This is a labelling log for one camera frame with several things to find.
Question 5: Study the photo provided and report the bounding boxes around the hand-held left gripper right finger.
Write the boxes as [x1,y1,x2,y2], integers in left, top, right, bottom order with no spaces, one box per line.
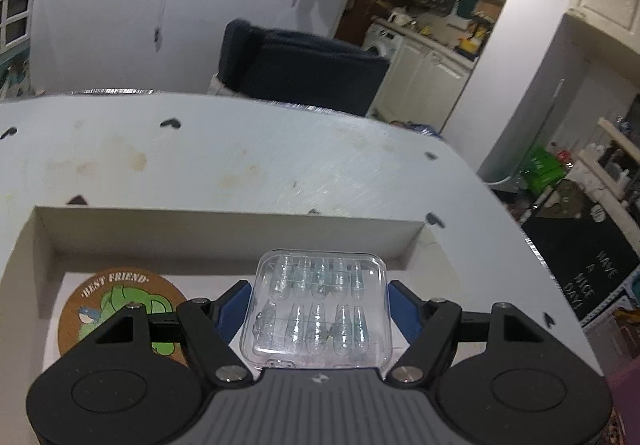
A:
[385,279,548,389]

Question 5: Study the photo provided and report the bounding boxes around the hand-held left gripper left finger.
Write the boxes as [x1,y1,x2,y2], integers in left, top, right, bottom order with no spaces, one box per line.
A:
[92,279,254,389]

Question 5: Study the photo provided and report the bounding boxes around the white cardboard box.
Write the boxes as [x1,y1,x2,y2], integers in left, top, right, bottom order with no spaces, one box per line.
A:
[0,205,453,388]

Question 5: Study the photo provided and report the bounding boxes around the clear plastic nail case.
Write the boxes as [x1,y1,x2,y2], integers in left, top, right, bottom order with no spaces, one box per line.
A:
[239,249,391,372]

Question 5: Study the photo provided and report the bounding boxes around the cork coaster with green print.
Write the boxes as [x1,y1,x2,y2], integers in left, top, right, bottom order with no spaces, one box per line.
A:
[57,269,189,370]

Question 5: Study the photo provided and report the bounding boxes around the black doormat with white letters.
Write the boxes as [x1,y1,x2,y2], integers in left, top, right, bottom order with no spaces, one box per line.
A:
[519,212,640,327]

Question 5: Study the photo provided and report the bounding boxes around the green bag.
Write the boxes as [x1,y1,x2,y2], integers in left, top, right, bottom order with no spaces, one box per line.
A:
[522,147,567,194]

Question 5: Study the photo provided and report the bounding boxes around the white lower kitchen cabinets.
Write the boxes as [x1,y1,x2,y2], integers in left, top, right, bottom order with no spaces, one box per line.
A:
[372,29,474,132]

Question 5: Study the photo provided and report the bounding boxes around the dark blue chair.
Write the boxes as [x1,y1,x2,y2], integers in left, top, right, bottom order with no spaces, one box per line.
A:
[219,18,390,118]

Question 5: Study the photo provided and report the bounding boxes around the white shelf rack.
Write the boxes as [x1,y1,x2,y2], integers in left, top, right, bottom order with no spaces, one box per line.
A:
[574,117,640,227]

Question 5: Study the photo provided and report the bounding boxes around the white washing machine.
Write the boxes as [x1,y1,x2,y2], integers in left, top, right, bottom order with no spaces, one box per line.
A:
[362,22,406,62]

